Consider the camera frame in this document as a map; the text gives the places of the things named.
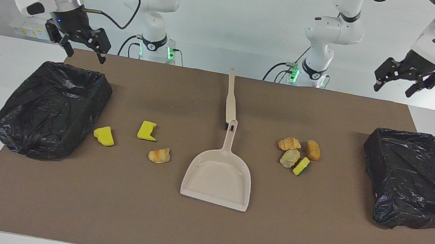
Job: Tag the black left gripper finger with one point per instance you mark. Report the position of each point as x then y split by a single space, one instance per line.
431 82
389 70

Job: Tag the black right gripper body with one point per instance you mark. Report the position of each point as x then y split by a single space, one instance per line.
72 20

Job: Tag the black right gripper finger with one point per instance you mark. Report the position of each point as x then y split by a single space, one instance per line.
102 41
57 34

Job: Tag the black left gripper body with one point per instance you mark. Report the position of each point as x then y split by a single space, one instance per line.
419 67

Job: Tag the wavy yellow sponge piece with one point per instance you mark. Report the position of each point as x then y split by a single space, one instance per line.
104 136

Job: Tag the notched yellow sponge piece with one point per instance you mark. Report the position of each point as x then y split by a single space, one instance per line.
146 132

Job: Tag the brown toy bread loaf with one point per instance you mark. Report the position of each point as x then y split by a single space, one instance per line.
313 150

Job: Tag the striped toy croissant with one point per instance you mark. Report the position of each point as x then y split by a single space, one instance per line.
289 144
159 156

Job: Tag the rectangular yellow green sponge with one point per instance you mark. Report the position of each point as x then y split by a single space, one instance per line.
301 166

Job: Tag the pale toy pastry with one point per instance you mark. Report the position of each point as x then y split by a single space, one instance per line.
290 158

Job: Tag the beige brush black bristles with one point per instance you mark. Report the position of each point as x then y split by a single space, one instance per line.
231 102

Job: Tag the beige plastic dustpan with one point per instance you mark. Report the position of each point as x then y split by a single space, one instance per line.
216 179

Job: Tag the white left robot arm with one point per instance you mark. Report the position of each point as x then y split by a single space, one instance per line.
330 30

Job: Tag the black bag lined bin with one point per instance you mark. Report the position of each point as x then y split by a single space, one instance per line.
414 186
45 119

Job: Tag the white box with labels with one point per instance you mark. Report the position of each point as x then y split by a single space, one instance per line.
27 29

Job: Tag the brown table mat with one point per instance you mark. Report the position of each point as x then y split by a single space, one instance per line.
198 233

